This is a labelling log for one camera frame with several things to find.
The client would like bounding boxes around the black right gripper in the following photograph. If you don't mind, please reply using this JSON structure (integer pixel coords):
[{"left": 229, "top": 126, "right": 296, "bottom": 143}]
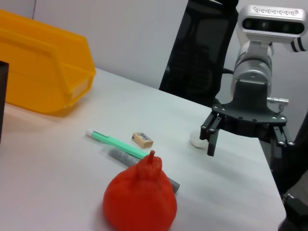
[{"left": 200, "top": 79, "right": 295, "bottom": 160}]

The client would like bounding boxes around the white paper ball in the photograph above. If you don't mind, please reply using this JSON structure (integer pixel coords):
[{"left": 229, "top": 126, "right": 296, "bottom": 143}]
[{"left": 189, "top": 130, "right": 209, "bottom": 148}]

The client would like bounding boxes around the red fruit-shaped toy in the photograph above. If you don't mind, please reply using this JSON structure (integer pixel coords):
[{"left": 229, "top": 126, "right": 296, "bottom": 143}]
[{"left": 103, "top": 150, "right": 178, "bottom": 231}]

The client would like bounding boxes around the mint green pen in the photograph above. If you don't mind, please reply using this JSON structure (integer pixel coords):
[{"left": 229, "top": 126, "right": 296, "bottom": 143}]
[{"left": 86, "top": 128, "right": 150, "bottom": 159}]

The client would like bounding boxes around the beige eraser with barcode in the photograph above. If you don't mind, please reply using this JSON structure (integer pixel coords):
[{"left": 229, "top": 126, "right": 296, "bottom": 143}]
[{"left": 131, "top": 131, "right": 154, "bottom": 148}]

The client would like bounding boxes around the grey glitter pen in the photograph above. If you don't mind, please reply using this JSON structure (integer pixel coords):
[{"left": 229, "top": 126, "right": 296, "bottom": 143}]
[{"left": 108, "top": 148, "right": 180, "bottom": 193}]

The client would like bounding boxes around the black mesh pen holder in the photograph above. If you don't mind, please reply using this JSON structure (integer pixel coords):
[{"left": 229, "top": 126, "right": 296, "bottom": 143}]
[{"left": 0, "top": 61, "right": 10, "bottom": 144}]

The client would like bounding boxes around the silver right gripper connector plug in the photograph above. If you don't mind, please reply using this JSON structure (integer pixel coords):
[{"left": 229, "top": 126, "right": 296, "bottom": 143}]
[{"left": 267, "top": 96, "right": 290, "bottom": 114}]

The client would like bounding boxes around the black office chair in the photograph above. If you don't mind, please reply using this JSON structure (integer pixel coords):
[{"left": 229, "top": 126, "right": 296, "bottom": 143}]
[{"left": 159, "top": 0, "right": 239, "bottom": 108}]

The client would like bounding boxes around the yellow plastic storage bin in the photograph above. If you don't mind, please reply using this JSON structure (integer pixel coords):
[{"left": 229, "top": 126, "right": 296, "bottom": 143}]
[{"left": 0, "top": 9, "right": 97, "bottom": 118}]

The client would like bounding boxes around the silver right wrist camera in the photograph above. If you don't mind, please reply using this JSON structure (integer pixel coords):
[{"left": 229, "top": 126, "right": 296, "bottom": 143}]
[{"left": 237, "top": 4, "right": 306, "bottom": 44}]

